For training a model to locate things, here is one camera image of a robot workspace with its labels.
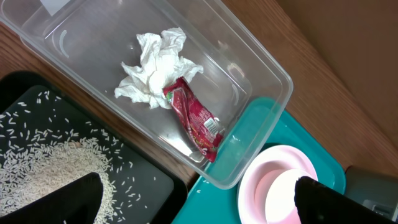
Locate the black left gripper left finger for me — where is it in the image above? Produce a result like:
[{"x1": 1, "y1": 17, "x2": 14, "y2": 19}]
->
[{"x1": 1, "y1": 172, "x2": 104, "y2": 224}]

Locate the pink bowl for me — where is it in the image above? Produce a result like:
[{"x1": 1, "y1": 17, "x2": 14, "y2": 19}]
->
[{"x1": 254, "y1": 169, "x2": 310, "y2": 224}]

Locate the red snack wrapper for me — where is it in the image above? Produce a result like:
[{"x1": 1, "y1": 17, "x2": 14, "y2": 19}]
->
[{"x1": 163, "y1": 77, "x2": 223, "y2": 162}]

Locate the black rectangular tray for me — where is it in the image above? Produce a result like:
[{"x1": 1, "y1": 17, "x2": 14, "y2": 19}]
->
[{"x1": 1, "y1": 72, "x2": 187, "y2": 223}]

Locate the white napkin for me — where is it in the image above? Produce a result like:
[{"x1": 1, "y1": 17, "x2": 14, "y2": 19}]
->
[{"x1": 114, "y1": 27, "x2": 204, "y2": 110}]

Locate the pink plate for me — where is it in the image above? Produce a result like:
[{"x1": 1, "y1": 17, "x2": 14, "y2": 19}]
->
[{"x1": 237, "y1": 145, "x2": 318, "y2": 223}]

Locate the teal plastic tray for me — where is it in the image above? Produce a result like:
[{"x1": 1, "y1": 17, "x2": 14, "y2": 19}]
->
[{"x1": 174, "y1": 111, "x2": 346, "y2": 224}]

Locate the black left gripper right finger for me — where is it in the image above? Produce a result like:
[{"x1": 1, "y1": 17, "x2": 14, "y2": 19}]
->
[{"x1": 294, "y1": 176, "x2": 394, "y2": 224}]

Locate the clear plastic waste bin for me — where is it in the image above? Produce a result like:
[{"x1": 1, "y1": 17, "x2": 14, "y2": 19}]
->
[{"x1": 1, "y1": 0, "x2": 293, "y2": 189}]

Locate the pile of white rice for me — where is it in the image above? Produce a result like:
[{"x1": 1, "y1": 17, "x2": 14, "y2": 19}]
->
[{"x1": 0, "y1": 90, "x2": 158, "y2": 224}]

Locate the grey plastic dish rack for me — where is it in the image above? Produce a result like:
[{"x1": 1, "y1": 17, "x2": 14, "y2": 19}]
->
[{"x1": 344, "y1": 166, "x2": 397, "y2": 223}]

